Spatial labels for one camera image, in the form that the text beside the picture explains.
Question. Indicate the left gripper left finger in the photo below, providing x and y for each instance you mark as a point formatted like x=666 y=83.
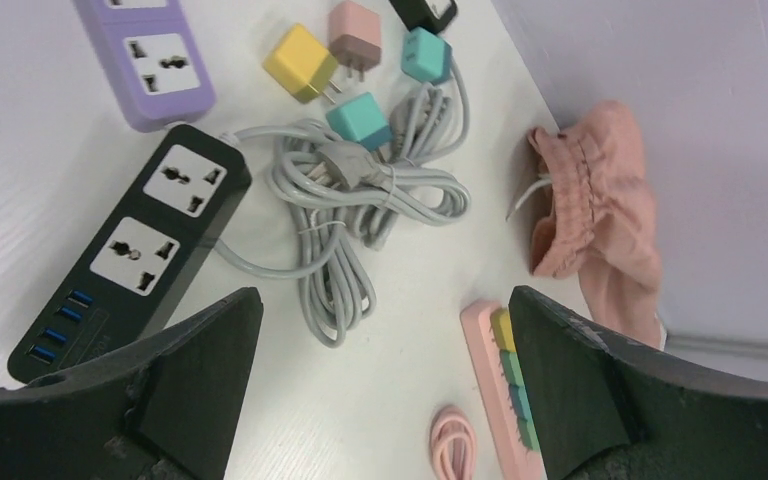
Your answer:
x=164 y=407

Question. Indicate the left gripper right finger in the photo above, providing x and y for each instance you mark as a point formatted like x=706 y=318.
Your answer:
x=606 y=406

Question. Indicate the pink power strip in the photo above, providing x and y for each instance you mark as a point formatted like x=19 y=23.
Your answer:
x=515 y=460

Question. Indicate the green adapter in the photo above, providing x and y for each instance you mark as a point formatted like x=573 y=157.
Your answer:
x=511 y=368
x=528 y=434

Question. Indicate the black power strip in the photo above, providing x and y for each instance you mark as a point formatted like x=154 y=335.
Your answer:
x=134 y=272
x=432 y=15

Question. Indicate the purple power strip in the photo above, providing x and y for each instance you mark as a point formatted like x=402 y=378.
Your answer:
x=151 y=60

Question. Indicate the yellow adapter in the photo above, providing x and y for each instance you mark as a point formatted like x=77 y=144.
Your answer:
x=303 y=66
x=501 y=326

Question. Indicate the teal plug adapter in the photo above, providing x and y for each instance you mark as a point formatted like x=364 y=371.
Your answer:
x=426 y=57

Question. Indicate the teal adapter on pink strip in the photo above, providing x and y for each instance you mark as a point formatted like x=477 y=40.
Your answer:
x=519 y=401

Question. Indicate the yellow adapter on pink strip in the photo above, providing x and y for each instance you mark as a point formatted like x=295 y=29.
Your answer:
x=501 y=326

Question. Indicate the pink cloth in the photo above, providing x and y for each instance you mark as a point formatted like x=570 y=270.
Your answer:
x=601 y=225

